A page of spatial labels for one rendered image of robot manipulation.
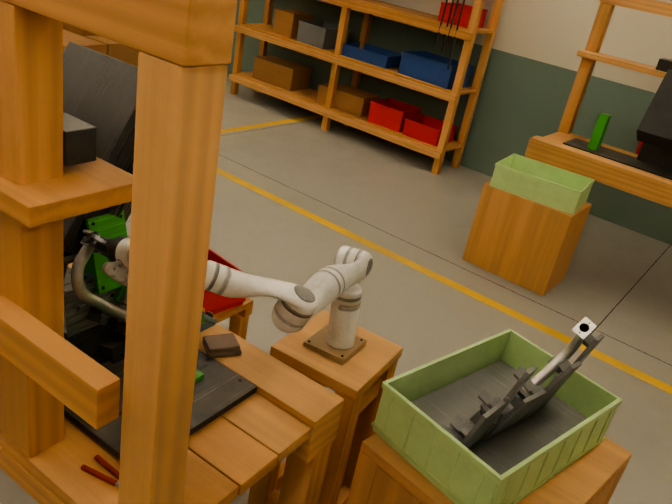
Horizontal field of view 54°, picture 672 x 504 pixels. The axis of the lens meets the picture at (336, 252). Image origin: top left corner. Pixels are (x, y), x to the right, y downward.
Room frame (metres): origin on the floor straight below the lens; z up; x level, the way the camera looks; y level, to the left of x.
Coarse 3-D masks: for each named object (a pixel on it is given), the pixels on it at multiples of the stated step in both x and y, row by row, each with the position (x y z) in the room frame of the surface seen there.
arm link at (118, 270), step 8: (128, 240) 1.40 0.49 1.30; (120, 248) 1.38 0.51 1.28; (128, 248) 1.37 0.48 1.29; (120, 256) 1.37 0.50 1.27; (128, 256) 1.36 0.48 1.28; (104, 264) 1.34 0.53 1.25; (112, 264) 1.35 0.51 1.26; (120, 264) 1.36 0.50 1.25; (128, 264) 1.36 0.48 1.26; (104, 272) 1.34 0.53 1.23; (112, 272) 1.34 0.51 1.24; (120, 272) 1.36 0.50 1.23; (120, 280) 1.35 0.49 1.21
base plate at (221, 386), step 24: (72, 288) 1.76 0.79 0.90; (96, 360) 1.43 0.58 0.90; (216, 360) 1.54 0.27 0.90; (120, 384) 1.36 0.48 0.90; (216, 384) 1.43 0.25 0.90; (240, 384) 1.45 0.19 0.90; (120, 408) 1.27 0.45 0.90; (192, 408) 1.32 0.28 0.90; (216, 408) 1.34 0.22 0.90; (96, 432) 1.17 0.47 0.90; (120, 432) 1.19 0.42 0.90; (192, 432) 1.25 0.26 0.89
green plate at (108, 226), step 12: (96, 216) 1.54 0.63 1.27; (108, 216) 1.57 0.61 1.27; (120, 216) 1.60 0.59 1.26; (96, 228) 1.53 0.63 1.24; (108, 228) 1.56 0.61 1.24; (120, 228) 1.59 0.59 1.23; (96, 264) 1.50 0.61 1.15; (96, 276) 1.50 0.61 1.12; (108, 276) 1.53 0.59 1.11; (96, 288) 1.50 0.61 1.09; (108, 288) 1.52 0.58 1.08
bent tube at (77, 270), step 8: (88, 232) 1.48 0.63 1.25; (88, 248) 1.46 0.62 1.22; (80, 256) 1.44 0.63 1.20; (88, 256) 1.46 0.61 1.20; (72, 264) 1.44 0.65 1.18; (80, 264) 1.43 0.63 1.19; (72, 272) 1.42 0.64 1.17; (80, 272) 1.43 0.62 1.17; (72, 280) 1.41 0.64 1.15; (80, 280) 1.42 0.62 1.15; (80, 288) 1.41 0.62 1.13; (80, 296) 1.41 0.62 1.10; (88, 296) 1.43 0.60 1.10; (96, 296) 1.45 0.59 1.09; (88, 304) 1.43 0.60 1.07; (96, 304) 1.44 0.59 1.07; (104, 304) 1.46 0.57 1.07; (112, 304) 1.48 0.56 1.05; (104, 312) 1.46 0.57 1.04; (112, 312) 1.47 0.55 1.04; (120, 312) 1.49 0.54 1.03
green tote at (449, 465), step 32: (480, 352) 1.82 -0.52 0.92; (512, 352) 1.91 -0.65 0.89; (544, 352) 1.84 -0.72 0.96; (384, 384) 1.50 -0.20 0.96; (416, 384) 1.61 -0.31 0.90; (448, 384) 1.73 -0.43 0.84; (544, 384) 1.81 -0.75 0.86; (576, 384) 1.74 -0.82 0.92; (384, 416) 1.49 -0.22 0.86; (416, 416) 1.41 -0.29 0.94; (608, 416) 1.62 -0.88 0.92; (416, 448) 1.40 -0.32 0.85; (448, 448) 1.33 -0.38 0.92; (544, 448) 1.36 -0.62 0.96; (576, 448) 1.52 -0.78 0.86; (448, 480) 1.31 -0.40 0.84; (480, 480) 1.25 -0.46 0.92; (512, 480) 1.27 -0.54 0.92; (544, 480) 1.41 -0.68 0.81
